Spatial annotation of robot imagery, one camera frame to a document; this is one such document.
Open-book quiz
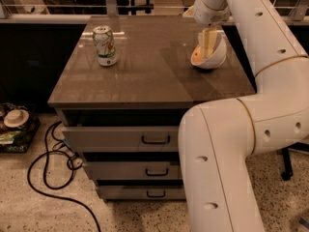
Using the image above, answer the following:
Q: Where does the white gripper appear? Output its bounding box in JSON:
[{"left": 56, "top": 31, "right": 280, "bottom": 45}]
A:
[{"left": 183, "top": 0, "right": 230, "bottom": 58}]

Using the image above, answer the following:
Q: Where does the orange fruit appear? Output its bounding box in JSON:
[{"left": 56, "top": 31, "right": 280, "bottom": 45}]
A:
[{"left": 194, "top": 47, "right": 202, "bottom": 59}]

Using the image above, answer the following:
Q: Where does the white ceramic bowl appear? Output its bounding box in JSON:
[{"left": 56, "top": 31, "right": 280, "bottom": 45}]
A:
[{"left": 190, "top": 33, "right": 227, "bottom": 70}]

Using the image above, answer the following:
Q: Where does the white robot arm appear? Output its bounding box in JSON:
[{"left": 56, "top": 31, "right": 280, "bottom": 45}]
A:
[{"left": 179, "top": 0, "right": 309, "bottom": 232}]

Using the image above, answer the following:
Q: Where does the green white soda can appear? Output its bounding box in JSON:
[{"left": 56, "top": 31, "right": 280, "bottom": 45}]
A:
[{"left": 93, "top": 26, "right": 117, "bottom": 67}]

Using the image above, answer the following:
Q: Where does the grey drawer cabinet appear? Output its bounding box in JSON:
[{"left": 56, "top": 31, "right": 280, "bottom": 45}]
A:
[{"left": 48, "top": 15, "right": 254, "bottom": 187}]

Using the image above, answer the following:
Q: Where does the top grey drawer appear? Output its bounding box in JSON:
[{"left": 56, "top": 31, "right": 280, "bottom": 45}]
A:
[{"left": 63, "top": 127, "right": 178, "bottom": 153}]

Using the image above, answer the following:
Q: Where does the grey drawer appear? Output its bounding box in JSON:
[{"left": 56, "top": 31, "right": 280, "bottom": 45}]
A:
[
  {"left": 63, "top": 127, "right": 178, "bottom": 153},
  {"left": 96, "top": 186, "right": 185, "bottom": 201},
  {"left": 83, "top": 161, "right": 182, "bottom": 180}
]

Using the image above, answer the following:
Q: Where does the black stand leg with caster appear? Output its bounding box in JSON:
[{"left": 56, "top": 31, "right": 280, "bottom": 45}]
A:
[{"left": 279, "top": 142, "right": 309, "bottom": 181}]

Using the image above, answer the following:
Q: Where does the middle grey drawer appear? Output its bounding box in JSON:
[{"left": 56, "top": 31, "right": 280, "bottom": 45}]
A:
[{"left": 83, "top": 161, "right": 182, "bottom": 180}]

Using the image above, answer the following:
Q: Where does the bottom grey drawer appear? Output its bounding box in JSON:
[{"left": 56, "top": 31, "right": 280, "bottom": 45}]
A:
[{"left": 96, "top": 186, "right": 185, "bottom": 201}]

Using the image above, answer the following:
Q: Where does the beige hat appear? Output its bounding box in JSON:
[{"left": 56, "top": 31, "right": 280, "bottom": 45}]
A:
[{"left": 4, "top": 109, "right": 29, "bottom": 128}]

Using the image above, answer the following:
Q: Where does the black floor cable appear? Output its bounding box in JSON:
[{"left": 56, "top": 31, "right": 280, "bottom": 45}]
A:
[{"left": 26, "top": 120, "right": 102, "bottom": 232}]

